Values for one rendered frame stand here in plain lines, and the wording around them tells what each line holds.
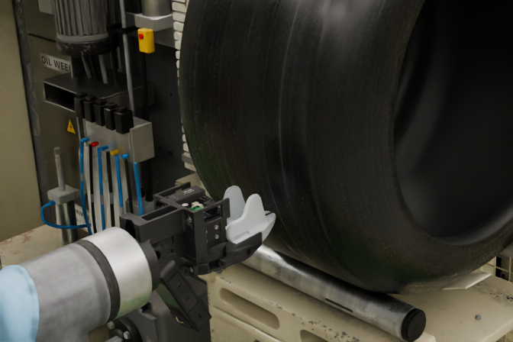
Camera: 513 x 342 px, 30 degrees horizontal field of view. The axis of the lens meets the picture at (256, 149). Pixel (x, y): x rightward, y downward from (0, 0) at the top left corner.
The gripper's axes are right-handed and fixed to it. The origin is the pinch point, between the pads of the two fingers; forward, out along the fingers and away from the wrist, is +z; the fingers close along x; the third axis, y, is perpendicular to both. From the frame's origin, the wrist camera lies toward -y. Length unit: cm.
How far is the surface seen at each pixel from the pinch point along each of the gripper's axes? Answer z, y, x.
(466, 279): 27.7, -15.2, -10.3
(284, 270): 12.8, -15.4, 10.2
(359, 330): 13.7, -19.9, -3.2
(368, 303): 13.2, -14.8, -5.0
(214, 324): 21, -39, 36
